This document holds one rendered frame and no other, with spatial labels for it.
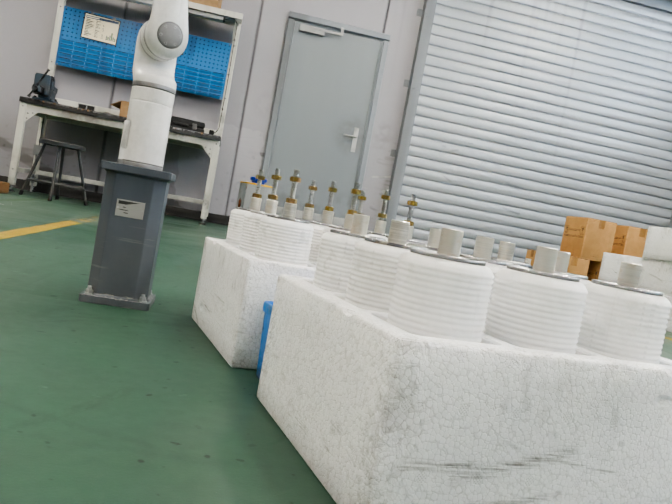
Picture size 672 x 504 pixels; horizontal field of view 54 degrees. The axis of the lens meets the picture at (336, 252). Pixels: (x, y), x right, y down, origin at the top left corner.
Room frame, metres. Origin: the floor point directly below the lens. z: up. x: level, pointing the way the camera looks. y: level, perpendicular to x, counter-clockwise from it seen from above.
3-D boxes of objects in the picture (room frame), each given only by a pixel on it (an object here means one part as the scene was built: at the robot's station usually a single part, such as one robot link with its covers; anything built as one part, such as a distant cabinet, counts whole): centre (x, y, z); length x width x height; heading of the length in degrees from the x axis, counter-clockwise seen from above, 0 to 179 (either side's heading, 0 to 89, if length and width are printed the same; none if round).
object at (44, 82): (5.31, 2.53, 0.87); 0.41 x 0.17 x 0.25; 11
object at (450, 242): (0.66, -0.11, 0.26); 0.02 x 0.02 x 0.03
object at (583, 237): (4.96, -1.84, 0.45); 0.30 x 0.24 x 0.30; 12
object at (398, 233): (0.77, -0.07, 0.26); 0.02 x 0.02 x 0.03
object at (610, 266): (3.99, -1.88, 0.27); 0.39 x 0.39 x 0.18; 13
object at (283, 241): (1.16, 0.09, 0.16); 0.10 x 0.10 x 0.18
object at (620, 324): (0.75, -0.33, 0.16); 0.10 x 0.10 x 0.18
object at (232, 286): (1.31, 0.03, 0.09); 0.39 x 0.39 x 0.18; 22
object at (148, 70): (1.46, 0.46, 0.54); 0.09 x 0.09 x 0.17; 32
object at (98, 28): (5.96, 2.43, 1.54); 0.32 x 0.02 x 0.25; 101
